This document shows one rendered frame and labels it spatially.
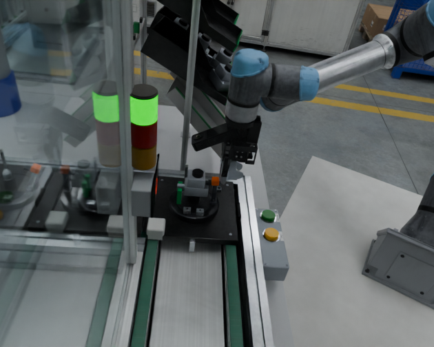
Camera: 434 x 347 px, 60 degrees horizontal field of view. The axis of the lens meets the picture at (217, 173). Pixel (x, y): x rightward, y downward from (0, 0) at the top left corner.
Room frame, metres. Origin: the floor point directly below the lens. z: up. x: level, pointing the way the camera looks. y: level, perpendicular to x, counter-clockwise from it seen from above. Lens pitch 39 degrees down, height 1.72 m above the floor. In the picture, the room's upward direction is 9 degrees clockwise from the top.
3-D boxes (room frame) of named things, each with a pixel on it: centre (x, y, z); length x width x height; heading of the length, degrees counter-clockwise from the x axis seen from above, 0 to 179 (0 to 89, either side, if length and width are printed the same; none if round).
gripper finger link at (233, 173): (0.77, -0.04, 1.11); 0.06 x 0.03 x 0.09; 97
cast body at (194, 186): (0.77, 0.06, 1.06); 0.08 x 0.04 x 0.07; 97
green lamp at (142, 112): (0.57, 0.15, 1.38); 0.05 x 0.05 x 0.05
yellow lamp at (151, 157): (0.57, 0.15, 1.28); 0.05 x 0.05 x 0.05
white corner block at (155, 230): (0.67, 0.14, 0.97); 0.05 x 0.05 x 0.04; 7
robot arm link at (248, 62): (0.79, -0.04, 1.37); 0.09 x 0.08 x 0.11; 98
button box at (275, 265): (0.72, -0.17, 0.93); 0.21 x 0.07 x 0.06; 7
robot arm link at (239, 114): (0.79, -0.03, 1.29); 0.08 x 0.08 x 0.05
